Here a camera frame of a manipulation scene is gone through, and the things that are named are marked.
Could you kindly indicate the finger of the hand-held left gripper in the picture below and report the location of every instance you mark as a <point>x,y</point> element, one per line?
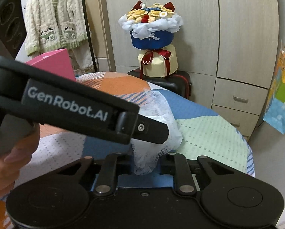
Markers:
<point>154,131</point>

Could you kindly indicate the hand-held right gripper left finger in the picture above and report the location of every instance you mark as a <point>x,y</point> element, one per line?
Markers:
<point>124,165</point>

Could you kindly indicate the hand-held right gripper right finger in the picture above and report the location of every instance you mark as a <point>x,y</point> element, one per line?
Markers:
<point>167,164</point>

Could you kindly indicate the white fluffy item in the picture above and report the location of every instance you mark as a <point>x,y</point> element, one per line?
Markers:
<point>152,157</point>

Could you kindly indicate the pink cardboard box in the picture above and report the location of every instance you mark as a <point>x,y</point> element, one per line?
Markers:
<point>56,64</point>

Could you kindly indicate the person's left hand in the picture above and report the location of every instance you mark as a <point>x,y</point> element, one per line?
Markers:
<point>9,171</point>

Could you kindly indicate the fuzzy cream pants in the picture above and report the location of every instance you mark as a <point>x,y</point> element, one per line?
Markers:
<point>85,62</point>

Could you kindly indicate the patchwork tablecloth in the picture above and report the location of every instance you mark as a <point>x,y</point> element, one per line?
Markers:
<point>204,136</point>

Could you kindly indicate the black suitcase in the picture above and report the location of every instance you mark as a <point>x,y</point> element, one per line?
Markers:
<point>178,83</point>

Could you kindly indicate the black clothes rack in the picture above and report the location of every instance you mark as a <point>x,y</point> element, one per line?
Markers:
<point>87,28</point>

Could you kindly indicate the fuzzy cream cardigan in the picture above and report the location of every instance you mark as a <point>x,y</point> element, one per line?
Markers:
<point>59,16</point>

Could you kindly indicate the beige wooden board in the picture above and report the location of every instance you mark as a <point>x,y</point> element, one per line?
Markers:
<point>97,16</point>

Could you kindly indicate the flower bouquet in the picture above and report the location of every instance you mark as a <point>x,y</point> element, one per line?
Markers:
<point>152,38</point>

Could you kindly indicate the beige wardrobe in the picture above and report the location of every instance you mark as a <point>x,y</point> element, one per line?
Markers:
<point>247,40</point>

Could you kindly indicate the colourful gift bag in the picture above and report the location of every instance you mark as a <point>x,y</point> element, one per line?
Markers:
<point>280,100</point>

